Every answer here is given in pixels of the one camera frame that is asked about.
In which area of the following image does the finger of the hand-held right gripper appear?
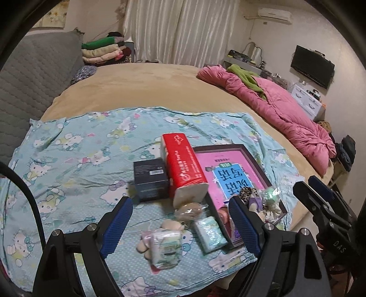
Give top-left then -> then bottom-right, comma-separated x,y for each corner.
292,181 -> 351,231
308,176 -> 358,229

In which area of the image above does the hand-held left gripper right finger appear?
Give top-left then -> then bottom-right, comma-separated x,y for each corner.
228,196 -> 334,297

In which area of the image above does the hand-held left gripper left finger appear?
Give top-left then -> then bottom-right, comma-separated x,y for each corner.
33,196 -> 134,297

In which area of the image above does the white floral scrunchie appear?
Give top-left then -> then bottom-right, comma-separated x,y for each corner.
261,204 -> 283,223

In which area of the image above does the leopard print scrunchie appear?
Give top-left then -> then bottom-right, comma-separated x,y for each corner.
239,187 -> 261,202

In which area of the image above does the green sponge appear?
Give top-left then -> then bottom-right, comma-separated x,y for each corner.
263,187 -> 282,206

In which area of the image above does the dark shallow gift box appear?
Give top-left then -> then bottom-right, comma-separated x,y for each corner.
194,144 -> 288,247

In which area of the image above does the pink soft roll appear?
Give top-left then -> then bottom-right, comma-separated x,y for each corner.
218,208 -> 233,229

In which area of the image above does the light teal packet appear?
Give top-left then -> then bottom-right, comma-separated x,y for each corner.
193,216 -> 228,253

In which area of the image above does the dark clothes pile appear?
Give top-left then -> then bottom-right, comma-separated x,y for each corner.
335,135 -> 357,172

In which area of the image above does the white tissue packet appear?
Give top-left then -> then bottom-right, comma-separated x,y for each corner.
150,228 -> 182,270

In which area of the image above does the bagged beige makeup puff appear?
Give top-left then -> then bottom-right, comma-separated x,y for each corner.
174,202 -> 208,226

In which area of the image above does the black box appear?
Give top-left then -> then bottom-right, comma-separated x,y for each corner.
133,158 -> 170,203

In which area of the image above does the pink book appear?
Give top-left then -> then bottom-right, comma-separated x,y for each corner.
199,150 -> 275,237

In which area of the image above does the cartoon cat printed blanket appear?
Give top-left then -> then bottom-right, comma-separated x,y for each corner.
0,107 -> 304,293

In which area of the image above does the pink quilt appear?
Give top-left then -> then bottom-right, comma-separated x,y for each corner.
197,65 -> 337,176

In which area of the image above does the red tissue pack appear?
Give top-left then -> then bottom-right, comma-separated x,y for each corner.
160,133 -> 209,207

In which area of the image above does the white drawer cabinet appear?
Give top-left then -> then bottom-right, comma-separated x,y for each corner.
290,83 -> 322,120

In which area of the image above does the green blanket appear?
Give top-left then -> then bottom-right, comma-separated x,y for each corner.
227,64 -> 268,100

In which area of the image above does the beige bed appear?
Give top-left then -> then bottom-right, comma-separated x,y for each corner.
40,63 -> 335,229

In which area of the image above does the cluttered grey dresser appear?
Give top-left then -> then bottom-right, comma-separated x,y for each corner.
223,42 -> 289,86

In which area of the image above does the dark floral pillow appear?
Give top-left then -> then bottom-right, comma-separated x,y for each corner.
70,66 -> 98,85

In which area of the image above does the grey quilted cover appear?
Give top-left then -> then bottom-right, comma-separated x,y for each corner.
0,29 -> 85,166

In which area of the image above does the stack of folded clothes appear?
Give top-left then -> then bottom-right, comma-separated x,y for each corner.
81,31 -> 132,65

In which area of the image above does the white air conditioner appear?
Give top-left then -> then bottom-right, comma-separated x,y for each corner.
257,8 -> 293,23

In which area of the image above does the white curtain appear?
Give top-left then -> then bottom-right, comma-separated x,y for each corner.
121,0 -> 239,67

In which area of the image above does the black cable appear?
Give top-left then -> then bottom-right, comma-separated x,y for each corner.
0,163 -> 46,244

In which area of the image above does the black wall television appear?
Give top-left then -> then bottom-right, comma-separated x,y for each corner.
290,45 -> 336,89

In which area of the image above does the floral wall painting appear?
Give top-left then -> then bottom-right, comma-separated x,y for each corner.
31,0 -> 69,29

